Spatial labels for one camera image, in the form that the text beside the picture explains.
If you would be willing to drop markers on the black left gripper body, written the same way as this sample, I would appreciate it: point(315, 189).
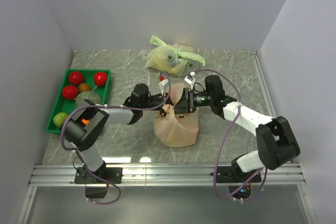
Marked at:
point(153, 102)

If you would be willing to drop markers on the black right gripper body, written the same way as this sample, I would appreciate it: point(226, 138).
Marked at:
point(196, 99)

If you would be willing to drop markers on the orange banana-print plastic bag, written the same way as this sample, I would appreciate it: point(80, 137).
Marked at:
point(176, 130)

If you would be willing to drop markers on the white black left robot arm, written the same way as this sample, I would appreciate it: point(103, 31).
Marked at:
point(83, 126)

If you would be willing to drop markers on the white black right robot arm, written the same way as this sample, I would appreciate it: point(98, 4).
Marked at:
point(276, 142)

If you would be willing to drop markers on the green tied plastic bag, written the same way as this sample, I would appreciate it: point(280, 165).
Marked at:
point(173, 59)

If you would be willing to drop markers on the red fake apple top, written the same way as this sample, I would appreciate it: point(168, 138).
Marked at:
point(100, 79)

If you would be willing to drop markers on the red fake apple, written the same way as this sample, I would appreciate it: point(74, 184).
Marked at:
point(100, 79)
point(69, 92)
point(75, 78)

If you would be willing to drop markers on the small brown-orange fake fruit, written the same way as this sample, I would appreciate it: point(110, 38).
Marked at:
point(84, 87)

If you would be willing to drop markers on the green netted fake melon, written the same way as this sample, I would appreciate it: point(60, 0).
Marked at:
point(88, 95)

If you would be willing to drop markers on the red fake apple left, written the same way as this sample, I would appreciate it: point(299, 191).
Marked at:
point(75, 78)

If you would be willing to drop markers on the red fake apple lower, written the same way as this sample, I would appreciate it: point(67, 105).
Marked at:
point(69, 92)

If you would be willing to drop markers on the green fake apple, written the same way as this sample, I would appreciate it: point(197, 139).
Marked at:
point(59, 118)

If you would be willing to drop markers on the green plastic fruit tray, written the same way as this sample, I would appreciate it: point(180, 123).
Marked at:
point(63, 105)

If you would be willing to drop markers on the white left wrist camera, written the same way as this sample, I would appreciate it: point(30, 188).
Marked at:
point(164, 85)

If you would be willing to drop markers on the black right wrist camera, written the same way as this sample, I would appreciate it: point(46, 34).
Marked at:
point(214, 87)

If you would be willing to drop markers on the aluminium mounting rail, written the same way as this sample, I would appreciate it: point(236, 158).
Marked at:
point(143, 174)

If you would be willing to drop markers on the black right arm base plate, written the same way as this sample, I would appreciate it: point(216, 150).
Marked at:
point(229, 174)

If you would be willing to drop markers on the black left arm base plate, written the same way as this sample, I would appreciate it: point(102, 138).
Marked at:
point(112, 174)

